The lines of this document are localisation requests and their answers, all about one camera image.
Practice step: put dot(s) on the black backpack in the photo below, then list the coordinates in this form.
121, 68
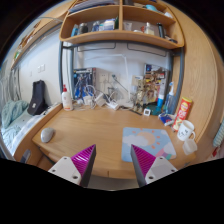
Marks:
37, 104

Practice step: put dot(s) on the pastel cloud mouse pad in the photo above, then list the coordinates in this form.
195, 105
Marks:
155, 141

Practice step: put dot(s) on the small white desk clock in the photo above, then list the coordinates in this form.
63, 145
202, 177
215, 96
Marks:
147, 112

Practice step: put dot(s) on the teal bed blanket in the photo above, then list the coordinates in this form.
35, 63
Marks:
12, 113

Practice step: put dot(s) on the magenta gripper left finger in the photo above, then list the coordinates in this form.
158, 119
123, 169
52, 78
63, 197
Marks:
76, 169

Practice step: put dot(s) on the white power strip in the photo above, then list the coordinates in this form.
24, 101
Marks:
113, 105

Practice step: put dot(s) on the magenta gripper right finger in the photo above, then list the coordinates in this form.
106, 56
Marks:
149, 168

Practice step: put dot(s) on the blue spray bottle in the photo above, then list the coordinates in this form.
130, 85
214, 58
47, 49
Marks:
169, 99

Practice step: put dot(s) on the blue robot model box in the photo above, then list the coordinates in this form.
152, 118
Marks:
83, 80

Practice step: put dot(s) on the grey computer mouse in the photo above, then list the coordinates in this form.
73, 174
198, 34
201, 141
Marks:
47, 134

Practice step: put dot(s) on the clear plastic cup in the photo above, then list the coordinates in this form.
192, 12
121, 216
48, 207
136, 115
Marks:
189, 146

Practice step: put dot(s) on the wooden wall shelf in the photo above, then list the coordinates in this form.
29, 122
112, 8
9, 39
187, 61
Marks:
143, 21

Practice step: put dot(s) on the white desk lamp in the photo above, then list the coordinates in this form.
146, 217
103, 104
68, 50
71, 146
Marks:
112, 77

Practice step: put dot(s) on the white mug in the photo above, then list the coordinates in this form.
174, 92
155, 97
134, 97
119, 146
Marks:
186, 130

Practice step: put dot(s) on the white lotion pump bottle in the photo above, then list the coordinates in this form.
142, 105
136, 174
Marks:
66, 99

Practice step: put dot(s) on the red chips can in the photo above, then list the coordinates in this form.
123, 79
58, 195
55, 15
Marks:
182, 113

